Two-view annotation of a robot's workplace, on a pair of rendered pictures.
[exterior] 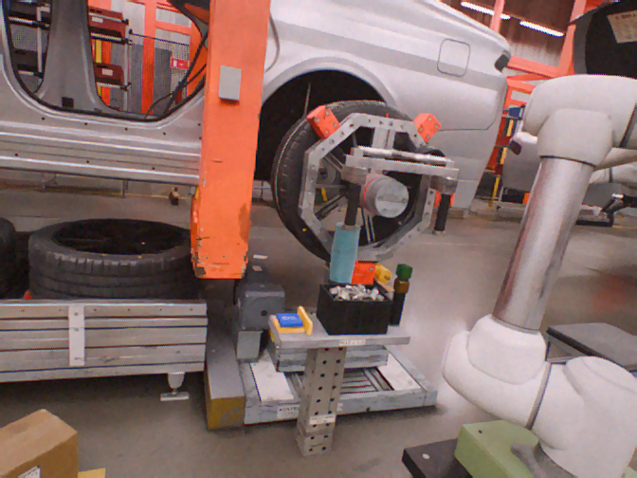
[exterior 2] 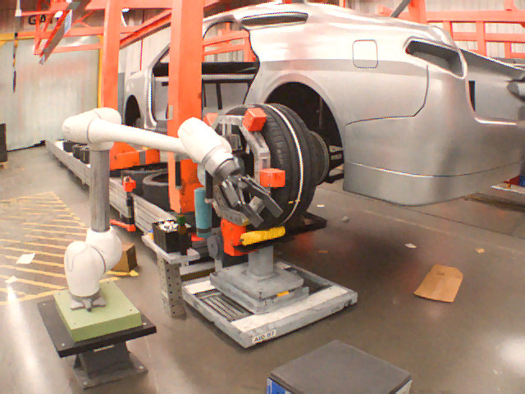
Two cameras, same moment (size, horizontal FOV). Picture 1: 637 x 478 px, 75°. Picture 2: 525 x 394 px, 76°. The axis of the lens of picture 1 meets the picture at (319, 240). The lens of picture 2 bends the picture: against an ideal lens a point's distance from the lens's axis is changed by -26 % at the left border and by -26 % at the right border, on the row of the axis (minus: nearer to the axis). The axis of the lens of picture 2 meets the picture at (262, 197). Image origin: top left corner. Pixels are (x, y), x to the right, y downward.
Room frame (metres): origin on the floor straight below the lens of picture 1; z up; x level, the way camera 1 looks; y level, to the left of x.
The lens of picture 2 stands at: (1.14, -2.33, 1.24)
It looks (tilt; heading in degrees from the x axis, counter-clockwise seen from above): 14 degrees down; 74
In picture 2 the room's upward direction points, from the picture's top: straight up
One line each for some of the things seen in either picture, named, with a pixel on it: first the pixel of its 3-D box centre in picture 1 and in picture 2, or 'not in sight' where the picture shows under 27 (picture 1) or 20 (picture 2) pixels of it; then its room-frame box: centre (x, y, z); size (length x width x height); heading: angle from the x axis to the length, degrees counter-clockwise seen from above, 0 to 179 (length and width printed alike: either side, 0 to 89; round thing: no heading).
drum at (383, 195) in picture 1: (378, 193); (221, 170); (1.53, -0.19, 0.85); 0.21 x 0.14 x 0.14; 20
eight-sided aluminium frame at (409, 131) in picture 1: (370, 191); (232, 168); (1.60, -0.17, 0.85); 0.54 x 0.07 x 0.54; 110
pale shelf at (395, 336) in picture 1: (338, 329); (168, 246); (1.24, -0.10, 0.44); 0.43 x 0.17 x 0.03; 110
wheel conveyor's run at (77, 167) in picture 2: not in sight; (74, 153); (-0.62, 6.98, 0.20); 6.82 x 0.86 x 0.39; 110
